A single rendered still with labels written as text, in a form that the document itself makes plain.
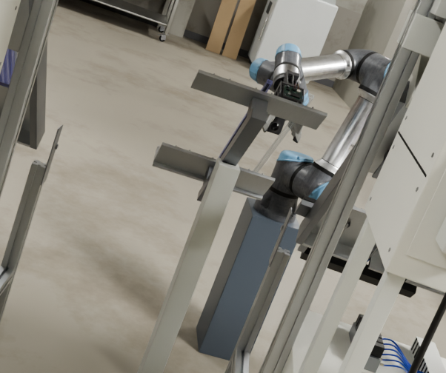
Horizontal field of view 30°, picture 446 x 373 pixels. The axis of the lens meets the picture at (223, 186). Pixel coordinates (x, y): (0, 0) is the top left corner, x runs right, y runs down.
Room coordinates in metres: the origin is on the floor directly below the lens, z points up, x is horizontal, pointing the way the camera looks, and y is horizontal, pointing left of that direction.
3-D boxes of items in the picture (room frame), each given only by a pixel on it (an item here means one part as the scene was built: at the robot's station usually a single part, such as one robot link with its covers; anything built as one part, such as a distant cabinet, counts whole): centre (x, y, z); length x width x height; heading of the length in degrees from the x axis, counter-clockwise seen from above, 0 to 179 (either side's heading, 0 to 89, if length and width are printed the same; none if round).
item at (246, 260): (2.79, -0.20, 0.28); 0.18 x 0.18 x 0.55; 11
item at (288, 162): (2.79, -0.20, 0.72); 0.13 x 0.12 x 0.14; 45
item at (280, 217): (2.79, -0.20, 0.60); 0.15 x 0.15 x 0.10
